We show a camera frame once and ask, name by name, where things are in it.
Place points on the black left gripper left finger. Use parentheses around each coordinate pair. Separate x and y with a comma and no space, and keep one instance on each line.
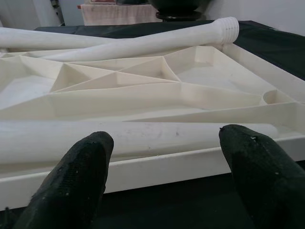
(69,190)

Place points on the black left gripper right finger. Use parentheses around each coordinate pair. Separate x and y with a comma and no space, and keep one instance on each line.
(269,186)

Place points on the white plastic table leg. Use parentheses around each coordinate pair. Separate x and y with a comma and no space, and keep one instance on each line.
(35,38)
(166,39)
(143,136)

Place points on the cream plastic table top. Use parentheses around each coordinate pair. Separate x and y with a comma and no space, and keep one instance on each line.
(143,100)

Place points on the beige side table cloth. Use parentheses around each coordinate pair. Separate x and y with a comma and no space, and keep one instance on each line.
(119,14)

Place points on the black stool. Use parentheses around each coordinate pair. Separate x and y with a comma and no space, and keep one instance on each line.
(181,16)

